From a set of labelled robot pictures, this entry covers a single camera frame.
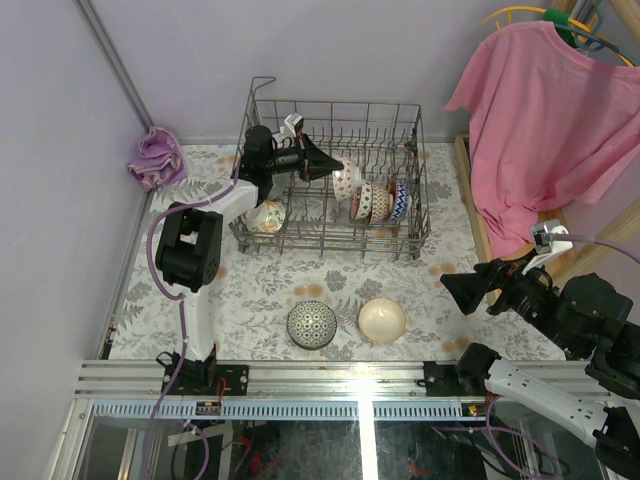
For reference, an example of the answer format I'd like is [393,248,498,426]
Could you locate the grey wire dish rack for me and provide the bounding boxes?
[231,76,431,258]

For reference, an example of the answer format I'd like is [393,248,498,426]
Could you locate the blue zigzag bowl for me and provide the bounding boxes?
[390,180,411,221]

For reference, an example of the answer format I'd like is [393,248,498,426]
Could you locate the red diamond patterned bowl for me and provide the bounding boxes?
[387,177,398,198]

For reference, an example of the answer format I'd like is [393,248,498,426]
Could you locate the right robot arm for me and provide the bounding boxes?
[440,259,639,479]

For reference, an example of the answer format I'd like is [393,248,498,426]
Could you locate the cream bowl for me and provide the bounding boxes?
[358,297,407,345]

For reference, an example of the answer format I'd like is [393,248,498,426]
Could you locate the pink scale patterned bowl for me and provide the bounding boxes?
[350,187,362,221]

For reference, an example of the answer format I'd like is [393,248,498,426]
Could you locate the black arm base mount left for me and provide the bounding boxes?
[156,350,250,398]

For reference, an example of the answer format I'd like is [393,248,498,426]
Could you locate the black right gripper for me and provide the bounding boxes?
[437,244,582,353]

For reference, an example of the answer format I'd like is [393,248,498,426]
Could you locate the floral table mat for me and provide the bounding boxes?
[107,142,569,362]

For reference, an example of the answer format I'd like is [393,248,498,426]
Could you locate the aluminium frame rail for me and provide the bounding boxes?
[74,360,610,401]

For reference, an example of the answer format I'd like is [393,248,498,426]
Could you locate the white bowl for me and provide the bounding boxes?
[355,180,374,220]
[332,155,362,202]

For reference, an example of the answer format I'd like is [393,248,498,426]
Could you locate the white wrist camera, left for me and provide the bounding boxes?
[273,113,304,147]

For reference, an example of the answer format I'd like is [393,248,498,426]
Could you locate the teal clothes hanger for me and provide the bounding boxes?
[541,8,634,66]

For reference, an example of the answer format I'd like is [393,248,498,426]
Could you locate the wooden tray frame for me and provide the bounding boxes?
[454,134,579,284]

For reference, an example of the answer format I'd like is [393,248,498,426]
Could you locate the white wrist camera, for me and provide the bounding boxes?
[523,219,573,274]
[273,113,304,147]

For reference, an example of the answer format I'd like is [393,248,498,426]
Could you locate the yellow clothes hanger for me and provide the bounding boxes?
[481,1,639,67]

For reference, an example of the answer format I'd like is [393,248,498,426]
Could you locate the brown lattice patterned bowl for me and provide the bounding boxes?
[369,183,393,224]

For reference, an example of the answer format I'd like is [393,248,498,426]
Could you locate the corner aluminium post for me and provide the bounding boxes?
[72,0,153,131]

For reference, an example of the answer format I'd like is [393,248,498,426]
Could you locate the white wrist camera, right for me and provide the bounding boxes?
[523,219,573,274]

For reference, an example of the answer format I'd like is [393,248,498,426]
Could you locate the pink t-shirt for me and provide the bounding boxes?
[444,21,639,246]

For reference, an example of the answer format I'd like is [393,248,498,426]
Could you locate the black patterned bowl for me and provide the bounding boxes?
[286,300,337,351]

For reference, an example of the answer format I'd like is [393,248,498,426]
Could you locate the yellow floral bowl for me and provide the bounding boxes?
[245,200,286,234]

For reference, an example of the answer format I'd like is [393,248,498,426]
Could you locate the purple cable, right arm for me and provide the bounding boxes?
[485,232,640,479]

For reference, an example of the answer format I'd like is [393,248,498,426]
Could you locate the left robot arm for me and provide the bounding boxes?
[148,114,344,395]

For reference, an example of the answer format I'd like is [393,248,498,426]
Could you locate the purple crumpled cloth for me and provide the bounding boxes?
[127,126,188,192]

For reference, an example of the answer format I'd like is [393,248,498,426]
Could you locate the slotted cable duct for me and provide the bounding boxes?
[93,399,486,421]

